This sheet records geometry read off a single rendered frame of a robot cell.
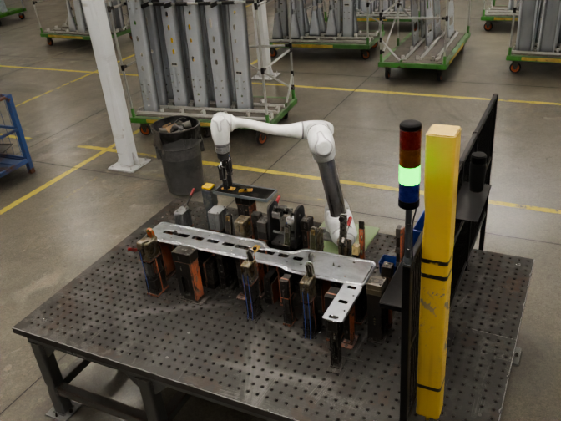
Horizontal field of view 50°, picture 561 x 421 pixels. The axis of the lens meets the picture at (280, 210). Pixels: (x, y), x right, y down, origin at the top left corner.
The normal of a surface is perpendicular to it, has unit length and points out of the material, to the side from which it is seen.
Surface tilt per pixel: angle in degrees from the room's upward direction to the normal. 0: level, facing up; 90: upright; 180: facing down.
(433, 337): 90
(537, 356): 0
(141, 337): 0
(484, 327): 0
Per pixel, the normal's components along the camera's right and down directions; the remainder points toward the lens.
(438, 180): -0.44, 0.47
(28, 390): -0.08, -0.87
